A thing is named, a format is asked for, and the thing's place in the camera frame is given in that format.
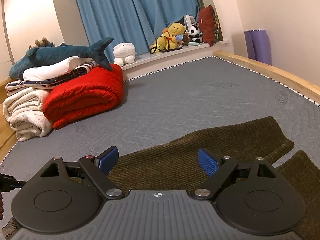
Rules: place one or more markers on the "navy star-print folded blanket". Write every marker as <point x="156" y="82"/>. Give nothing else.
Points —
<point x="32" y="83"/>

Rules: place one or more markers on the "cream folded blanket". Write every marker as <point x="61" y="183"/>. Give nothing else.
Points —
<point x="25" y="112"/>

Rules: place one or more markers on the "brown plush toy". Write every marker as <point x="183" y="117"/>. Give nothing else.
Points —
<point x="42" y="42"/>

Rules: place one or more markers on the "white window sill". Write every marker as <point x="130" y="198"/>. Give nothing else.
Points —
<point x="160" y="60"/>

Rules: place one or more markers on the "yellow bear plush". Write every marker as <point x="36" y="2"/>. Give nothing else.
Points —
<point x="172" y="33"/>

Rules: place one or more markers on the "white fan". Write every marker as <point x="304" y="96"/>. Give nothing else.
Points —
<point x="190" y="21"/>

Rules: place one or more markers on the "dark red cushion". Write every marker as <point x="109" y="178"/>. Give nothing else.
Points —
<point x="207" y="22"/>

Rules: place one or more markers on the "blue shark plush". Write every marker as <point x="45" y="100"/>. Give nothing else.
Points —
<point x="62" y="52"/>

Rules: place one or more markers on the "blue curtain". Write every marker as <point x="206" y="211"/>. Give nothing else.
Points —
<point x="125" y="12"/>

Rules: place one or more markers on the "white plush toy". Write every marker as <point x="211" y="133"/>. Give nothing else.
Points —
<point x="123" y="52"/>

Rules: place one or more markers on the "purple yoga mat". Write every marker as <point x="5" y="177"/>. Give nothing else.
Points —
<point x="260" y="46"/>

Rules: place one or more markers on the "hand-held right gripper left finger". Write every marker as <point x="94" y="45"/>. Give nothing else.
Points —
<point x="110" y="158"/>

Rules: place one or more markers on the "wooden bed frame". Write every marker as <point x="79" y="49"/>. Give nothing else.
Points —
<point x="275" y="71"/>

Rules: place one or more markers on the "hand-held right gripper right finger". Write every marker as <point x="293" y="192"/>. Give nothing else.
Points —
<point x="207" y="161"/>

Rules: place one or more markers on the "panda plush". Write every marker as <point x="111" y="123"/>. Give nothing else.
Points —
<point x="194" y="33"/>

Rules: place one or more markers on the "red folded quilt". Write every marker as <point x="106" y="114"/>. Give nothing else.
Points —
<point x="85" y="95"/>

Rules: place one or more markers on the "grey mattress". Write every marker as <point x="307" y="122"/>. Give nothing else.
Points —
<point x="187" y="92"/>

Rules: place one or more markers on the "person's left hand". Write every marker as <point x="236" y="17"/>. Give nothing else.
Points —
<point x="1" y="205"/>

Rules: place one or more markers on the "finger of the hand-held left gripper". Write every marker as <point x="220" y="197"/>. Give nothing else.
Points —
<point x="8" y="181"/>

